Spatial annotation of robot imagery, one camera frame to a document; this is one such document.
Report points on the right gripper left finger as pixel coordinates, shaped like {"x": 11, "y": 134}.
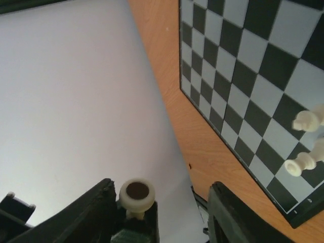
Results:
{"x": 90, "y": 218}

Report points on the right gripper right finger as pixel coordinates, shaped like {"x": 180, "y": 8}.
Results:
{"x": 231, "y": 220}

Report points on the white chess piece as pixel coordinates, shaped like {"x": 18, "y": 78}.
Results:
{"x": 309, "y": 120}
{"x": 137, "y": 196}

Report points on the white chess pawn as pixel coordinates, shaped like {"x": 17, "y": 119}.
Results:
{"x": 304, "y": 160}

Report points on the black and silver chessboard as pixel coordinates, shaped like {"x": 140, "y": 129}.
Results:
{"x": 249, "y": 67}

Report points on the black aluminium frame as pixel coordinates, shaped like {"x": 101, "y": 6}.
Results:
{"x": 9, "y": 6}

